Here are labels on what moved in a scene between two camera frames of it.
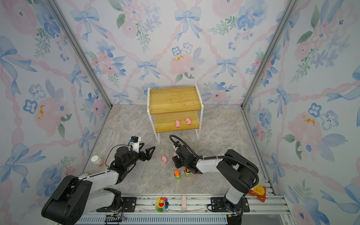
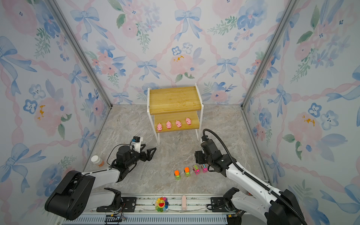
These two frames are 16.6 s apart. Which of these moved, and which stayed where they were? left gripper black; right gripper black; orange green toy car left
Moved: right gripper black
Stayed: left gripper black; orange green toy car left
